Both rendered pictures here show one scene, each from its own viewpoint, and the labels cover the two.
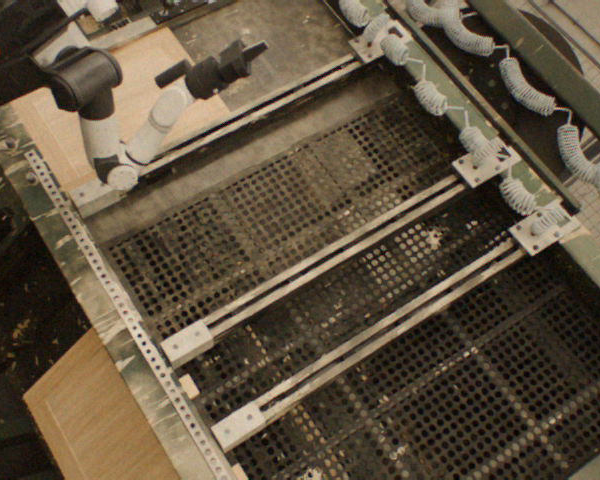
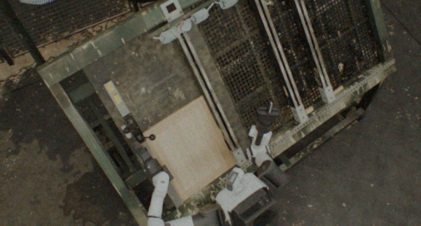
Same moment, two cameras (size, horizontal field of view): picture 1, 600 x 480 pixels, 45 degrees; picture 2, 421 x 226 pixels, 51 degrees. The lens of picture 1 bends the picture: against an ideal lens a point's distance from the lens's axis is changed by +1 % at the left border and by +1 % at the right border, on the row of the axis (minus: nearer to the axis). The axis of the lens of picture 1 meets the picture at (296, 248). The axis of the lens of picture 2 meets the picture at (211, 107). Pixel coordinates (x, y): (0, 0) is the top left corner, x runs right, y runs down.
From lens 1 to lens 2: 2.65 m
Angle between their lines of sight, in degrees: 56
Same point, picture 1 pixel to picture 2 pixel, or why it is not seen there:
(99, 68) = (277, 170)
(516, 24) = not seen: outside the picture
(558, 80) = not seen: outside the picture
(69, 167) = (220, 167)
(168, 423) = (322, 117)
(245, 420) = (329, 91)
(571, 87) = not seen: outside the picture
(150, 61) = (165, 139)
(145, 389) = (311, 126)
